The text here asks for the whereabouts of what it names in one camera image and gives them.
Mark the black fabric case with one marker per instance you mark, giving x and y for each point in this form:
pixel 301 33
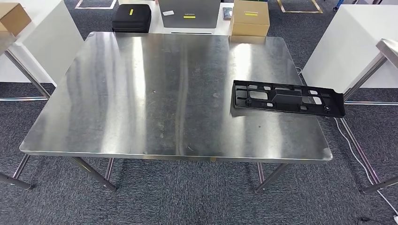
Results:
pixel 130 18

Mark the steel workbench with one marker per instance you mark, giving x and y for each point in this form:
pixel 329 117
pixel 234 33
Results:
pixel 155 93
pixel 388 46
pixel 6 42

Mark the white table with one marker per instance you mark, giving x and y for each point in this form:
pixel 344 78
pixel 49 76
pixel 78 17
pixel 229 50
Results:
pixel 225 27

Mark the black plastic bracket plate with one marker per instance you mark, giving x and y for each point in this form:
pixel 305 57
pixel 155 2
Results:
pixel 286 101

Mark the grey laptop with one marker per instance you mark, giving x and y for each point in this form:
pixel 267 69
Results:
pixel 186 11

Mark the blue metal cart frame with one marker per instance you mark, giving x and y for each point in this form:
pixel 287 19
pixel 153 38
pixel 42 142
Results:
pixel 337 5

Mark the brown cardboard box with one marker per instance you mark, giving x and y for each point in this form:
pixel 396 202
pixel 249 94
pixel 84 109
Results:
pixel 14 17
pixel 250 23

